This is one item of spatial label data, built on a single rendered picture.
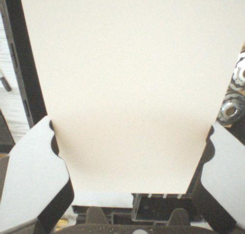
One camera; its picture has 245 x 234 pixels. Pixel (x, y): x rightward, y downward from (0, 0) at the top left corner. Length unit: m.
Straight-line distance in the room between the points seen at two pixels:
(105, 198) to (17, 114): 0.69
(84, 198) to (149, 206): 0.48
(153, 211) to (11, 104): 0.74
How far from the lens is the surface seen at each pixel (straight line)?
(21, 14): 0.37
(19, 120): 0.76
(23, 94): 0.37
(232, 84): 0.45
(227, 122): 0.51
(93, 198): 1.05
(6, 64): 0.67
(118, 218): 1.74
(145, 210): 0.72
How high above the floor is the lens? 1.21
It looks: 62 degrees down
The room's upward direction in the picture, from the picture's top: 177 degrees counter-clockwise
